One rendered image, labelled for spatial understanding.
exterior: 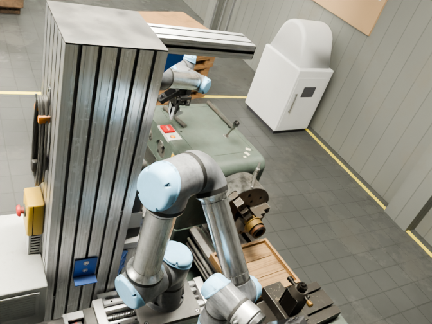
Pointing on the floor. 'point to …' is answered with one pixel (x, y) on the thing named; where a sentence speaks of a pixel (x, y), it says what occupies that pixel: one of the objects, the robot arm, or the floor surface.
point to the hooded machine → (292, 76)
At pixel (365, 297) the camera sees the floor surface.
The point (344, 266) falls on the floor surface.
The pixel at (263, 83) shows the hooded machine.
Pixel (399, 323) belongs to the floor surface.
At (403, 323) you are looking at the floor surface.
